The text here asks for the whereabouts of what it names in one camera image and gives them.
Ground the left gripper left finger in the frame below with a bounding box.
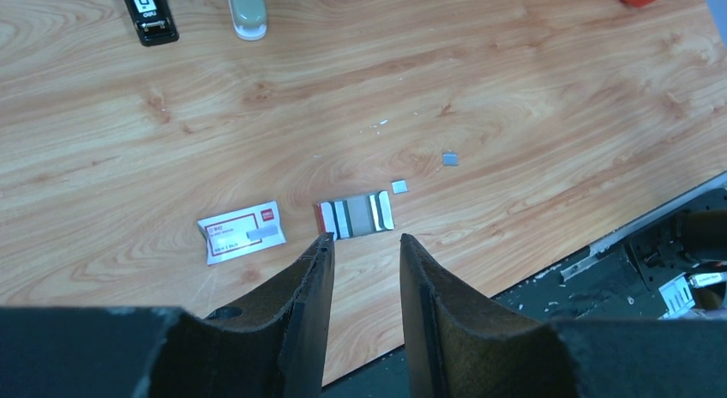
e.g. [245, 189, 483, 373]
[1, 233, 335, 397]

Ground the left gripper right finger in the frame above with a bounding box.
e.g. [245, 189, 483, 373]
[400, 234, 726, 397]

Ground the white red staple box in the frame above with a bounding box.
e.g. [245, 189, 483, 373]
[197, 201, 286, 266]

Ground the small staple strip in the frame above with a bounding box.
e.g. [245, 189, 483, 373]
[442, 152, 459, 166]
[391, 179, 408, 195]

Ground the grey white stapler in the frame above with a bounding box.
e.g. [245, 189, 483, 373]
[228, 0, 267, 41]

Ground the black stapler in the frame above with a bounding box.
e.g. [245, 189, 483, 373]
[124, 0, 179, 47]

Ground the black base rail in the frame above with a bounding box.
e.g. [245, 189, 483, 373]
[323, 173, 727, 398]

